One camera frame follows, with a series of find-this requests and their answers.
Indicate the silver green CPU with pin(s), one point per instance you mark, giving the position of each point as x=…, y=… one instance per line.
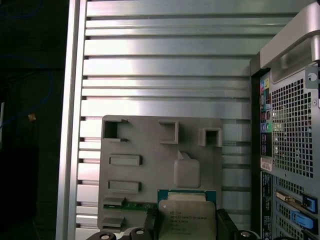
x=186, y=215

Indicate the green RAM stick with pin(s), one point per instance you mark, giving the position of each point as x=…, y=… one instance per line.
x=132, y=206

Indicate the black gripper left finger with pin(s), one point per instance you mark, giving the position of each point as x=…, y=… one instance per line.
x=151, y=225

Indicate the black open PC case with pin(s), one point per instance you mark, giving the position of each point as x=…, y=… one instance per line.
x=292, y=130

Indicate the blue slot clip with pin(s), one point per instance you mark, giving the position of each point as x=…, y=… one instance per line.
x=308, y=201
x=302, y=220

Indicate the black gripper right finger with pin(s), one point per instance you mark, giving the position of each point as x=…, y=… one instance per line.
x=223, y=225

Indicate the grey parts rack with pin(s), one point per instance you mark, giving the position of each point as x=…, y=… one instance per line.
x=150, y=170

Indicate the small orange tag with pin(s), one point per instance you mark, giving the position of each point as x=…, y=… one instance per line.
x=31, y=117

